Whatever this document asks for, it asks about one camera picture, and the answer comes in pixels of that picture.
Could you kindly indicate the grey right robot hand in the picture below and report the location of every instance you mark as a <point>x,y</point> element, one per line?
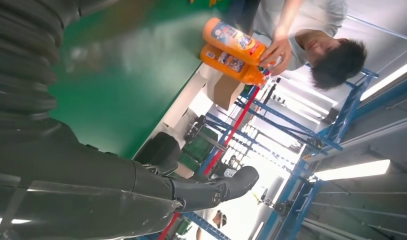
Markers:
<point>74,198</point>

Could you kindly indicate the black carrying case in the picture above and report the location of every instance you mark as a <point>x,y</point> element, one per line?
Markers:
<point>157,149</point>

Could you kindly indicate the green table mat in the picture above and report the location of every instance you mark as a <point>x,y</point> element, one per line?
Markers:
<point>117,99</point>

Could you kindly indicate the beige wooden block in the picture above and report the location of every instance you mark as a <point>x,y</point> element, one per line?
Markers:
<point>184,171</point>

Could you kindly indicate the green plastic crate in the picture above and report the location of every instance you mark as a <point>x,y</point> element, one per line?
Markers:
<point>202,145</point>

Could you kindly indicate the person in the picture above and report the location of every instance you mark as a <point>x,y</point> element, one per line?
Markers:
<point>322,13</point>
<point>220,219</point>

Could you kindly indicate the red pole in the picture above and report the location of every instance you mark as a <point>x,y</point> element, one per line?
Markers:
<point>230,132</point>

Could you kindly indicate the brown cardboard box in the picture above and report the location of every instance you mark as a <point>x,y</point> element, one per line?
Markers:
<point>226,92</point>

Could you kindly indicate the ceiling light strip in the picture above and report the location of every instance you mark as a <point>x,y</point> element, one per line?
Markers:
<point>352,170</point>
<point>389,79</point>

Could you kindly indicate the blue metal rack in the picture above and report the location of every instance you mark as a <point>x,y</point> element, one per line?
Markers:
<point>351,109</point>

